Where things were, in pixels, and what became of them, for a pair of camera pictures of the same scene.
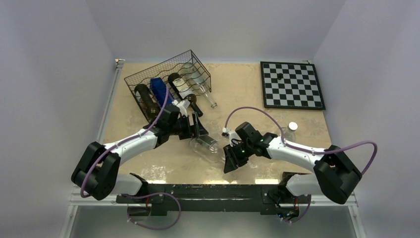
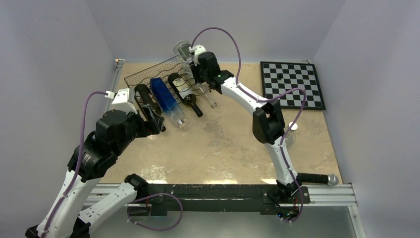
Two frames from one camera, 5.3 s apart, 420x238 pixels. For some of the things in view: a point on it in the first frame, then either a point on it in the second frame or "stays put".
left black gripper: (196, 130) to (148, 127)
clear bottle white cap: (214, 153) to (182, 49)
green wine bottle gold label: (152, 106) stays put
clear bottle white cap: (289, 133) stays put
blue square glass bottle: (159, 89) stays put
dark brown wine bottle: (183, 92) stays put
